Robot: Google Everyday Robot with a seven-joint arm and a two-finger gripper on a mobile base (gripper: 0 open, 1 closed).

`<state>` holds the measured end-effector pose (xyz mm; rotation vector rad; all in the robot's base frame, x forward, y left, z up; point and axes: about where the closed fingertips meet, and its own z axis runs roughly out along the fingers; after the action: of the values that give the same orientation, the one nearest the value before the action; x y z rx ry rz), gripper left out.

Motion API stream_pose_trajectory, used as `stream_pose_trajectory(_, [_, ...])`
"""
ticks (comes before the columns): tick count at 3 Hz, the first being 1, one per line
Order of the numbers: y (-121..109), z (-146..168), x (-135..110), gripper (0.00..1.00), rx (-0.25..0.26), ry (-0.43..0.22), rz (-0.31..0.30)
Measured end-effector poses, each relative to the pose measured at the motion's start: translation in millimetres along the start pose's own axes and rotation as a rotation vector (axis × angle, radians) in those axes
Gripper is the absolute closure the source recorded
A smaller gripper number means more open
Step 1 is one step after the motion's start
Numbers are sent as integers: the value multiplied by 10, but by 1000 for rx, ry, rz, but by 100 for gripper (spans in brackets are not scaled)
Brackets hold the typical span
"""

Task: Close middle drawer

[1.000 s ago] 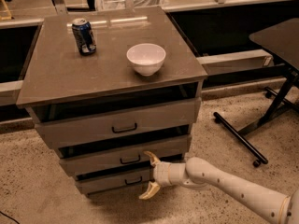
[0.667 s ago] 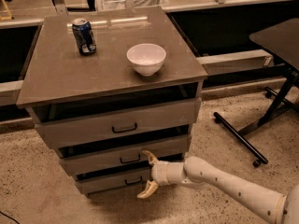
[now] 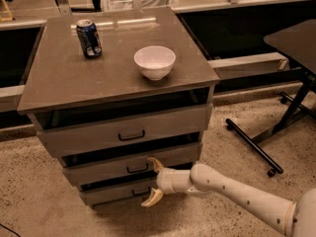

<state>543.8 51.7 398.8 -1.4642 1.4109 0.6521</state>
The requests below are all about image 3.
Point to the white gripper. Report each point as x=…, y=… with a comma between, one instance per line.
x=165, y=180

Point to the clear wire basket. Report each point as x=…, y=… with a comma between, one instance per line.
x=121, y=5

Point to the grey drawer cabinet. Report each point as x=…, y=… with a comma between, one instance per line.
x=65, y=88

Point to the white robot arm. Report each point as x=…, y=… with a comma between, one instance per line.
x=289, y=218

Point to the white bowl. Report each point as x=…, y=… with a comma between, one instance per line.
x=155, y=62

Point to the black rolling side table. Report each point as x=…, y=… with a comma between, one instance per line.
x=298, y=44

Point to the grey railing beam left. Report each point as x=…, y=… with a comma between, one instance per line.
x=10, y=98

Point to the blue soda can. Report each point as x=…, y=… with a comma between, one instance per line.
x=89, y=39

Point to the grey railing beam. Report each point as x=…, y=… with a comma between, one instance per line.
x=250, y=65
x=10, y=98

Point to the grey railing beam right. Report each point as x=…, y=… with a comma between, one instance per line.
x=250, y=65

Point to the grey drawer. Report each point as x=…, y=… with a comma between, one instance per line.
x=131, y=164
x=77, y=139
x=133, y=189

